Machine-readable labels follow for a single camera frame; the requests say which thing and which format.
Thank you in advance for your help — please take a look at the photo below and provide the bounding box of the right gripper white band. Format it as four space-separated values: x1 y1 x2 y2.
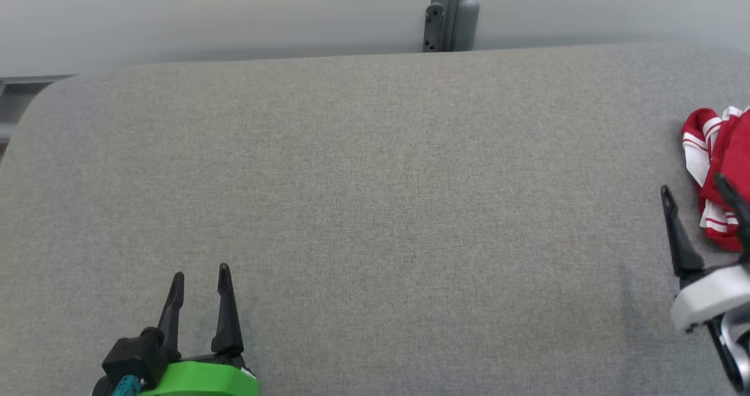
660 173 750 334

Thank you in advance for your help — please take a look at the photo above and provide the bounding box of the red shorts white side stripe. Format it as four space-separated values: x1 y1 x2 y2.
681 106 750 209

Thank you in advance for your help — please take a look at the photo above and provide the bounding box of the grey metal wheeled frame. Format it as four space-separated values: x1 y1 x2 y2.
0 74 75 163

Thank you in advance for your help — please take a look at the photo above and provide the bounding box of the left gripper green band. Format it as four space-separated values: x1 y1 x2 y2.
90 262 260 396

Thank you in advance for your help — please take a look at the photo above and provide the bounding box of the grey metal wall post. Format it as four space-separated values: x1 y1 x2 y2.
422 0 481 53

